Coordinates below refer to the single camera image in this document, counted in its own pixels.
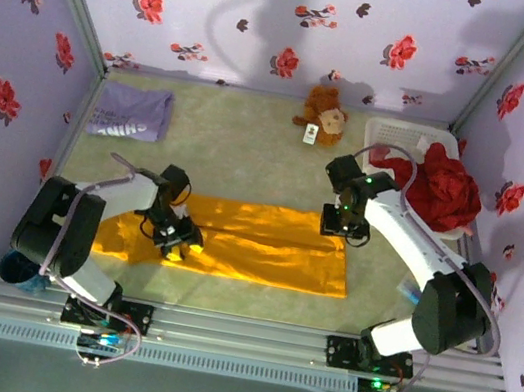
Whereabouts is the brown teddy bear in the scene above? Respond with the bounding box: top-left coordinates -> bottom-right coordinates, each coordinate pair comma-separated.
289,80 -> 356,151

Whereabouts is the white plastic laundry basket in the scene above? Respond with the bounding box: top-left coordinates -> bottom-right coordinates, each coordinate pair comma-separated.
348,115 -> 490,244

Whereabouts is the yellow t-shirt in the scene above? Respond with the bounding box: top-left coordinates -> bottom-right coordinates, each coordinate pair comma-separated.
89,173 -> 359,303

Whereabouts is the red t-shirt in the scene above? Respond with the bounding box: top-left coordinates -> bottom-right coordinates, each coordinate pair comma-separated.
358,130 -> 493,240

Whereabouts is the white teddy hang tag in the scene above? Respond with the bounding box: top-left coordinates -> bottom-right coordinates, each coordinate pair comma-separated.
301,122 -> 320,146

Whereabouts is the colourful marker pen pack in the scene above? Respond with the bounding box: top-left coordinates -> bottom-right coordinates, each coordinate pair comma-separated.
395,278 -> 423,306

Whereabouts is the grey right arm cable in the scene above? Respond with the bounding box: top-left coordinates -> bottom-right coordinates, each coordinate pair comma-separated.
311,139 -> 524,392

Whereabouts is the folded purple t-shirt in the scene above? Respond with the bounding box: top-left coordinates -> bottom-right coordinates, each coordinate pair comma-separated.
83,77 -> 178,149

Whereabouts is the grey slotted cable duct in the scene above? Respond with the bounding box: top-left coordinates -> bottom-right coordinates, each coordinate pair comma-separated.
0,315 -> 361,392

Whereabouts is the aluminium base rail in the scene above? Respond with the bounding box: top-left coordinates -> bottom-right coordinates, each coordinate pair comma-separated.
0,270 -> 513,392

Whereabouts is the blue cup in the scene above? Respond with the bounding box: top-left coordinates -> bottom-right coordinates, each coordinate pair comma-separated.
0,251 -> 54,297

